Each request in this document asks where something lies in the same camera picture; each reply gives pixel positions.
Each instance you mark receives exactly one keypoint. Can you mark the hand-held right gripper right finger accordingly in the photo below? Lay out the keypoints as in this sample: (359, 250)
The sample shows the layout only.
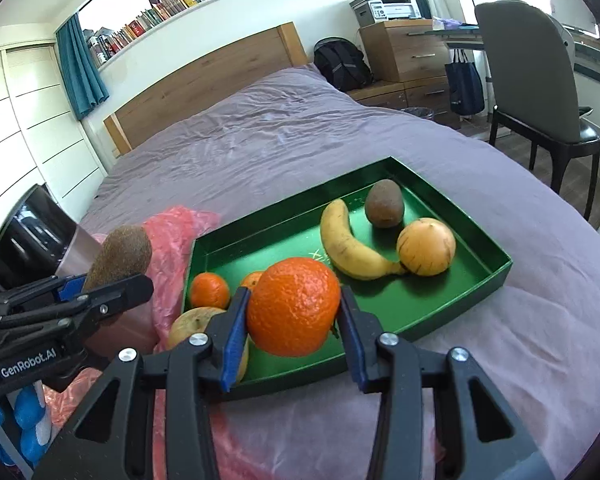
(352, 345)

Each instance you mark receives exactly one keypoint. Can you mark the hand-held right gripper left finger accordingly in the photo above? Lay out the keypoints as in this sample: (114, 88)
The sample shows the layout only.
(235, 340)

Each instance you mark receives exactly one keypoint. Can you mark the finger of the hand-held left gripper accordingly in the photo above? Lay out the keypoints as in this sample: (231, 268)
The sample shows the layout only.
(120, 292)
(72, 286)

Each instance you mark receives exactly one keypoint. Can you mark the brown kiwi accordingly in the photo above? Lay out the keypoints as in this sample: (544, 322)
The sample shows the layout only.
(117, 255)
(385, 204)

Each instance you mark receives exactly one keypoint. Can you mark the yellow green apple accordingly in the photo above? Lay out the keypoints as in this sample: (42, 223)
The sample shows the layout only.
(190, 327)

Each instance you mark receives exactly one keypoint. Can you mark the green tray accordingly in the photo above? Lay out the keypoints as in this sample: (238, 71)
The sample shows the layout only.
(380, 305)

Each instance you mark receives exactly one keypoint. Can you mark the small mandarin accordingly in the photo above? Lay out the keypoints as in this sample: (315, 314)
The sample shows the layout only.
(210, 290)
(253, 280)

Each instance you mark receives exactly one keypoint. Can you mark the large orange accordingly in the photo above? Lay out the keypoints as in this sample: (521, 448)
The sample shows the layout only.
(295, 305)

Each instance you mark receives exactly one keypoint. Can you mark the pink plastic bag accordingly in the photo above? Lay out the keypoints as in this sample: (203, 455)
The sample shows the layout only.
(180, 230)

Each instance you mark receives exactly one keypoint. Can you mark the yellow banana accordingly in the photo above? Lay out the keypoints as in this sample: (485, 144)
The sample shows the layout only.
(340, 245)

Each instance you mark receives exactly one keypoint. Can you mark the yellow striped round fruit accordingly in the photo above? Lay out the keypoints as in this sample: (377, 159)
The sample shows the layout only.
(426, 247)

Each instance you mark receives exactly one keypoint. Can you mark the blue and white object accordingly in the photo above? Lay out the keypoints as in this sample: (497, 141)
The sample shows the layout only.
(27, 420)

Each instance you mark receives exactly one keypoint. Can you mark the white wardrobe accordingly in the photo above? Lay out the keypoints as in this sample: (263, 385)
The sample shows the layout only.
(30, 125)

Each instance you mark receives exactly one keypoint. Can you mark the wooden headboard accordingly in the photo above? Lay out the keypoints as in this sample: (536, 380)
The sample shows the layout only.
(190, 90)

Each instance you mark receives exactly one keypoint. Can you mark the bed with purple sheet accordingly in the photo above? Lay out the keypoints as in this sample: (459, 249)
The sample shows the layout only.
(280, 130)

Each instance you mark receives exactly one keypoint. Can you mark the teal curtain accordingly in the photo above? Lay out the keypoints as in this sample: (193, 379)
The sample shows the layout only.
(80, 70)

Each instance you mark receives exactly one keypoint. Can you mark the waste bin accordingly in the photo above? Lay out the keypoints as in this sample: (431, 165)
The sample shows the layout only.
(417, 112)

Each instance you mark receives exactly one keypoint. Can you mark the black backpack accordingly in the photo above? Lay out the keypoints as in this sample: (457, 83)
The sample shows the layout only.
(342, 65)

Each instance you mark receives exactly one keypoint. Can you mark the navy tote bag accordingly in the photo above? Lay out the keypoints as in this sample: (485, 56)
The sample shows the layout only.
(464, 87)

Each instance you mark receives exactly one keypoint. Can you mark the wooden drawer cabinet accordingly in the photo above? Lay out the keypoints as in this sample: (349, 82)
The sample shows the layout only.
(405, 52)

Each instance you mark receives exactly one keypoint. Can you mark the grey chair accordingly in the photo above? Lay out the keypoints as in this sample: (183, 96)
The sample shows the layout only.
(525, 70)

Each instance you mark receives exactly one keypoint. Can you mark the desk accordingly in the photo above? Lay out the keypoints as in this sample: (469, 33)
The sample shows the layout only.
(455, 35)

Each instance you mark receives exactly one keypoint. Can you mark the purple packet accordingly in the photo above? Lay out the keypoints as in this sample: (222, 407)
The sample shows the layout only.
(447, 23)

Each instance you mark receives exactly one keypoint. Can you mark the white printer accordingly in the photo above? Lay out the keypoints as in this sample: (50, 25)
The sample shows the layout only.
(387, 7)

